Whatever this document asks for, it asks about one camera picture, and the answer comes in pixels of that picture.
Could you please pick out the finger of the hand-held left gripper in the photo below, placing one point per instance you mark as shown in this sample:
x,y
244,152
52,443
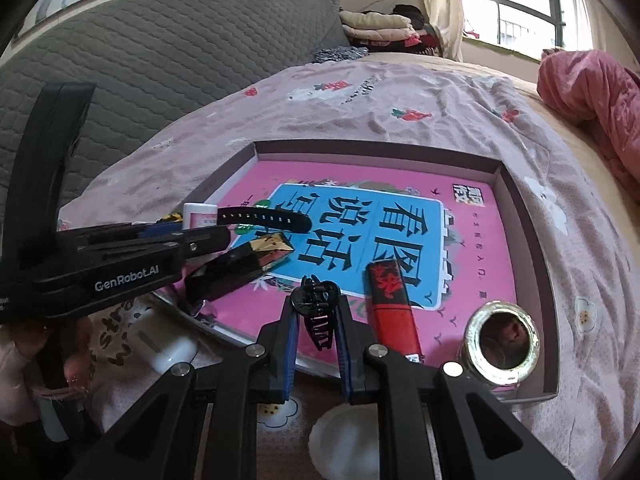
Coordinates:
x,y
200,244
155,230

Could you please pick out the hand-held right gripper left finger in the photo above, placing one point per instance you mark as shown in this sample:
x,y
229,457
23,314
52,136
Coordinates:
x,y
290,347

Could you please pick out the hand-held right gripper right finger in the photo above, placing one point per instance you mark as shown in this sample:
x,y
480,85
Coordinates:
x,y
345,357

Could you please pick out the small white pink-labelled box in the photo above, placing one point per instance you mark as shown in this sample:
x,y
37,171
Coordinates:
x,y
200,217

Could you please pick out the black and gold lighter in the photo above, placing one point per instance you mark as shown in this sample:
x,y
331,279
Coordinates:
x,y
230,272

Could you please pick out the black hair clip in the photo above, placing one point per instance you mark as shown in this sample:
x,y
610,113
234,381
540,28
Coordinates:
x,y
316,310

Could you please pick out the red and black lighter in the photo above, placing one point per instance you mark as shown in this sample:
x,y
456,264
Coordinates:
x,y
395,320

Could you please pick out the shallow cardboard box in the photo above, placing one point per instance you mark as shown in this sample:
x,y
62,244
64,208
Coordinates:
x,y
531,270

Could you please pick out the person's left forearm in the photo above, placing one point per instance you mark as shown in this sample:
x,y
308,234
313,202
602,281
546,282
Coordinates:
x,y
15,375

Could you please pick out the person's left hand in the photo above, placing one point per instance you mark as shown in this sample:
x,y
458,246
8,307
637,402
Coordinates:
x,y
77,362

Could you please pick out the black and yellow wristwatch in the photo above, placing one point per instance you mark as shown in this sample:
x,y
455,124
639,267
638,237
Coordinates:
x,y
265,219

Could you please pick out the round white cap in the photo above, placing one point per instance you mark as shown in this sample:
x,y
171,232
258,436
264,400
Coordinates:
x,y
340,435

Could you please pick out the white earbuds case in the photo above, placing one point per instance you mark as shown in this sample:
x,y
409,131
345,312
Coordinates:
x,y
165,347

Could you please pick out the pink and blue book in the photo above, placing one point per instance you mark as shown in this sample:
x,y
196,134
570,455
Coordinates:
x,y
450,240

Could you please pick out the grey quilted headboard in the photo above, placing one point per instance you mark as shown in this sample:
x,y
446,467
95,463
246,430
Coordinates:
x,y
175,60

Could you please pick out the blue patterned cloth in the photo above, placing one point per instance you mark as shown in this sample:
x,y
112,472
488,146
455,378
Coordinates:
x,y
340,55

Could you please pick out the strawberry printed blanket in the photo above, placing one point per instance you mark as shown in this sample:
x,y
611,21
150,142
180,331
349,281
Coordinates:
x,y
400,100

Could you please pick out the folded pink clothing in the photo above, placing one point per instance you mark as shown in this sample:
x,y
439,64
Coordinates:
x,y
390,40

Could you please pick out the folded beige blanket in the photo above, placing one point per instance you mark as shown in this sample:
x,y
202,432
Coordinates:
x,y
375,21

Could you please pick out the black garment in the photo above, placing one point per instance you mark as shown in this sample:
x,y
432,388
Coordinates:
x,y
407,14

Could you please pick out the cream curtain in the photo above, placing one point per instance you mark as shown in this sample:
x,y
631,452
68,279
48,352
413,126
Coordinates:
x,y
437,5

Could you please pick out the pink quilt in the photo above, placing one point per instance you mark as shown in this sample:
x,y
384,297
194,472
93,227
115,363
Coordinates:
x,y
590,90

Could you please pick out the dark framed window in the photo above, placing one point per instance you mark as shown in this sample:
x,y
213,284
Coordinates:
x,y
520,5

